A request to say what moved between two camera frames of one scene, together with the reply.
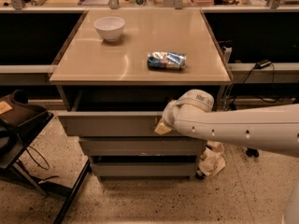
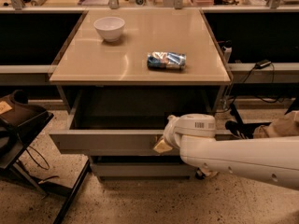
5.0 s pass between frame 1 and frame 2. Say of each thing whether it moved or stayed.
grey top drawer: moved
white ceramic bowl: stayed
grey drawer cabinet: stayed
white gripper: moved
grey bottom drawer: stayed
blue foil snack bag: stayed
